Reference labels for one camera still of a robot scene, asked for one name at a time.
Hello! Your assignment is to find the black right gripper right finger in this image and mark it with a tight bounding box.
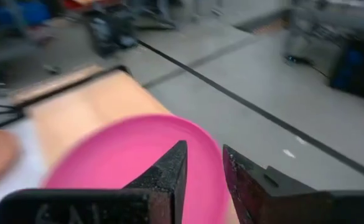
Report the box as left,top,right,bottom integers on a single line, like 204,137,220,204
222,144,364,224

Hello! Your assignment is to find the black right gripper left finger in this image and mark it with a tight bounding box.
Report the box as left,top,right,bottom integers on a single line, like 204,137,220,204
0,139,189,224

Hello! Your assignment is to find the pink plate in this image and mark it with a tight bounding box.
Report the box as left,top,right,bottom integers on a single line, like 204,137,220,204
41,113,232,224

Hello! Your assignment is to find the dark blue cabinet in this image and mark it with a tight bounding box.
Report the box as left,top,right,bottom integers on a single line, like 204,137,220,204
329,39,364,105

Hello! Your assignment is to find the black wheeled cart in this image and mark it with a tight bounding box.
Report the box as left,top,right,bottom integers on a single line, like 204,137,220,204
86,7,139,58

